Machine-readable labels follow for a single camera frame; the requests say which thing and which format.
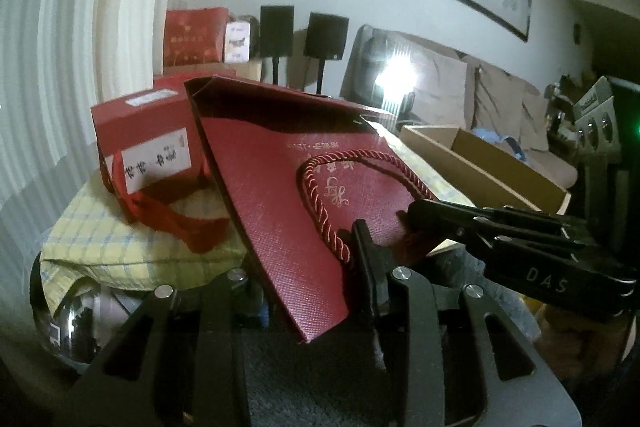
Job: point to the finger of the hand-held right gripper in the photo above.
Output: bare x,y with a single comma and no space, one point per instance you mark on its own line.
435,217
525,243

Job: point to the small white box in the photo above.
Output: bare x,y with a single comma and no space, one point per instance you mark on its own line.
236,42

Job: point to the white curtain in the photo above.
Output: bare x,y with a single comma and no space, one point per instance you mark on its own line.
60,32

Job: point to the red gold-print gift box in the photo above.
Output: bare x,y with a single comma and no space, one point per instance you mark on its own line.
195,34

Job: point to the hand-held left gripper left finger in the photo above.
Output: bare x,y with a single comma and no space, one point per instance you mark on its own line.
220,332

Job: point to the red box with white label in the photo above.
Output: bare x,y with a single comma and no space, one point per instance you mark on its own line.
145,117

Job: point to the brown cardboard box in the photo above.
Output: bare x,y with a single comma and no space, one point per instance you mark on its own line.
500,187

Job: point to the large closed cardboard carton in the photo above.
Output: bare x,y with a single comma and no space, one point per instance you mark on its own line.
240,69

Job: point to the yellow plaid tablecloth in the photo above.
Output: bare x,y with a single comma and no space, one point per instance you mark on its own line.
100,237

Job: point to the dark red paper bag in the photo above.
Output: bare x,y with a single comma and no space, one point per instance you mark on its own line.
280,187

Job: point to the beige sofa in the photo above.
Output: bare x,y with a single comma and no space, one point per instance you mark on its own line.
550,162

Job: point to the large beige sofa cushion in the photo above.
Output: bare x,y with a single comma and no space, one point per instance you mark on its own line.
440,92

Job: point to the small beige sofa cushion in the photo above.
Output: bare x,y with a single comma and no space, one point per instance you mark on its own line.
535,122

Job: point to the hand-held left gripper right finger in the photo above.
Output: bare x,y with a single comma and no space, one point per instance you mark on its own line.
361,242

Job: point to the dark cluttered shelf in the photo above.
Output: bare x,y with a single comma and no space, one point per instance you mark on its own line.
560,107

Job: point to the medium beige sofa cushion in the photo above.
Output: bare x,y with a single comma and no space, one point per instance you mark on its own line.
500,107

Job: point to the black speaker on stand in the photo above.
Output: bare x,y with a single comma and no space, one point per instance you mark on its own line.
326,34
276,29

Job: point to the bright lamp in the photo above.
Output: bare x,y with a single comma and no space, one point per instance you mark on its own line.
395,77

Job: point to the shiny chrome object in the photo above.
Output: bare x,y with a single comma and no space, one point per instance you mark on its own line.
75,322

